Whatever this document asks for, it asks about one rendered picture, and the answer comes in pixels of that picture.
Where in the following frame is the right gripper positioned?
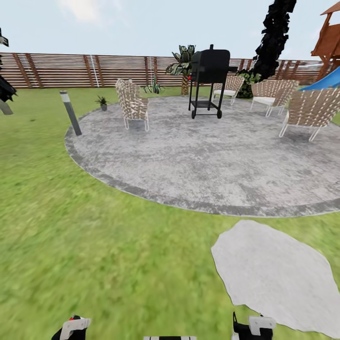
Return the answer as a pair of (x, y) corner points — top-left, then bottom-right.
(233, 313), (272, 340)

